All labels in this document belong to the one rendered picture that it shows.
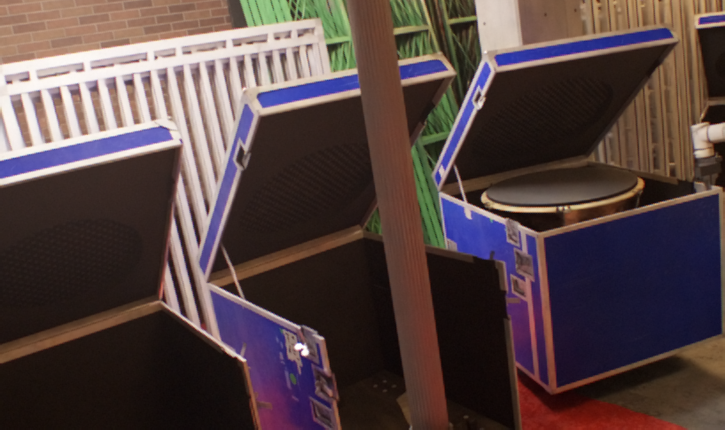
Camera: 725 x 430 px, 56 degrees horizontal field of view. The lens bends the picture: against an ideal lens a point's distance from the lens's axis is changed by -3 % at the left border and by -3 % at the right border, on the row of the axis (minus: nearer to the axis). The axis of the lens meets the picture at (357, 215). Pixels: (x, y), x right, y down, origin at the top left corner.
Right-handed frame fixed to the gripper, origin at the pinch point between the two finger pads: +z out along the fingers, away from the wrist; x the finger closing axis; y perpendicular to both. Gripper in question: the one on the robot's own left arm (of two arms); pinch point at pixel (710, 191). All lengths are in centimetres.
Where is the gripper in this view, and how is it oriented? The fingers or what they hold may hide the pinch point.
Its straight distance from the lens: 383.4
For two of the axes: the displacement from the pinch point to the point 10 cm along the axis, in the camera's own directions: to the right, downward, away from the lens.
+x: -9.5, 2.1, -2.3
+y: -2.4, -0.2, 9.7
